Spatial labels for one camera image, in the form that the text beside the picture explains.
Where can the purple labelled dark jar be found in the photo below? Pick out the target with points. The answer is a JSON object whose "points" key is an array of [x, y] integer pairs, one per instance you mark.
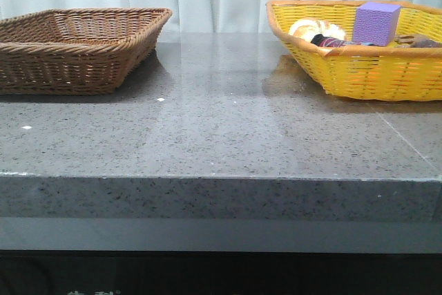
{"points": [[331, 42]]}

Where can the white bread roll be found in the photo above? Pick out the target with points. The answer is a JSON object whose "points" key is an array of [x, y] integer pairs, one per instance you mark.
{"points": [[308, 28]]}

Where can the brown wicker basket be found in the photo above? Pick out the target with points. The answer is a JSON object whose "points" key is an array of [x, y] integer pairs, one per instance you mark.
{"points": [[79, 51]]}

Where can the yellow woven plastic basket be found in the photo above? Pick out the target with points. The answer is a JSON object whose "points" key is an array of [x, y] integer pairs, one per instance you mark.
{"points": [[388, 73]]}

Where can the purple foam block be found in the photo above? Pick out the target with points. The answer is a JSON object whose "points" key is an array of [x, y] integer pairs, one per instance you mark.
{"points": [[376, 23]]}

